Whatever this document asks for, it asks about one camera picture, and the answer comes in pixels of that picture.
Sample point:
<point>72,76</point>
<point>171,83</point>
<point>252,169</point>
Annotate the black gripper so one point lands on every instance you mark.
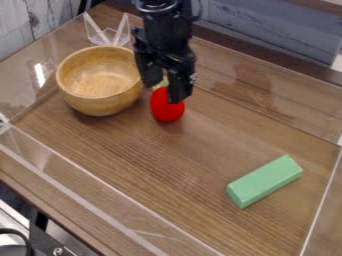
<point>161,48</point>

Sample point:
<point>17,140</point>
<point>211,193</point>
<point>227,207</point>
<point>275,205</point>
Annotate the red plush strawberry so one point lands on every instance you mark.
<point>164,111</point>

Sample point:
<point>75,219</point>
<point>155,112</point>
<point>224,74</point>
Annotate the wooden bowl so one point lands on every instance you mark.
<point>99,80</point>

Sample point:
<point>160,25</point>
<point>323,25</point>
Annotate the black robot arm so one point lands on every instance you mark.
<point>161,5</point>

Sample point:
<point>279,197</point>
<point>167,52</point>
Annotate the green rectangular block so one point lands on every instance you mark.
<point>263,181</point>

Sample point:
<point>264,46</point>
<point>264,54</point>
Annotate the clear acrylic corner bracket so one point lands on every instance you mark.
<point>107,37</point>

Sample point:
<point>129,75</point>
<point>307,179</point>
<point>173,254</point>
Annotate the clear acrylic tray wall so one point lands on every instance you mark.
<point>109,221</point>

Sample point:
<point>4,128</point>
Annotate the black table leg bracket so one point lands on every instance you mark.
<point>52,240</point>

